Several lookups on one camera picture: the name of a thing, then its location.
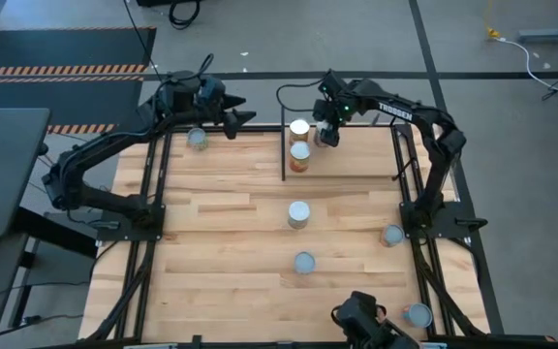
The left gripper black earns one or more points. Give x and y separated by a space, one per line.
213 115

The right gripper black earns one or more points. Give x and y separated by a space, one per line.
330 110

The peaches label tin can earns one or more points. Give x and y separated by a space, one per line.
320 138

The orange labelled tin can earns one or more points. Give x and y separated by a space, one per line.
299 128

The corn label tin can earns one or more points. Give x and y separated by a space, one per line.
300 154

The short peas label tin can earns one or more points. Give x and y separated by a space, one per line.
196 137

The tin can with colourful label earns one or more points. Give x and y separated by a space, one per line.
299 212

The carrot label tin can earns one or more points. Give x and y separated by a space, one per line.
304 262

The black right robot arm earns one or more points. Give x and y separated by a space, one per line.
395 110

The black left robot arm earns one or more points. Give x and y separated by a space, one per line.
114 140

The tin can with grey lid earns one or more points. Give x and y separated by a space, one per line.
393 234
419 315

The black device on stand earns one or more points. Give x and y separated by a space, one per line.
361 315

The black hazard-striped floor mat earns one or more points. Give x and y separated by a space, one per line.
41 102
66 48

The grey metal table leg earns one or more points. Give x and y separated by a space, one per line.
550 35

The dark grey desk top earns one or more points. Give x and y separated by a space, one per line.
3 169

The wooden shelf with black frame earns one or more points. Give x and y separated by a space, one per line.
356 155

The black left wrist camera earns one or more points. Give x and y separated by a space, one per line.
212 92

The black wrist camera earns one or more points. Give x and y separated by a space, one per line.
212 92
330 82

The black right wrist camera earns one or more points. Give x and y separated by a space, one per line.
330 82

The black metal table frame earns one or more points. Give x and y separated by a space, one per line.
167 160

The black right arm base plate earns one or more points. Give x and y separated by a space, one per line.
446 225

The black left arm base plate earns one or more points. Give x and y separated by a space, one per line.
114 232

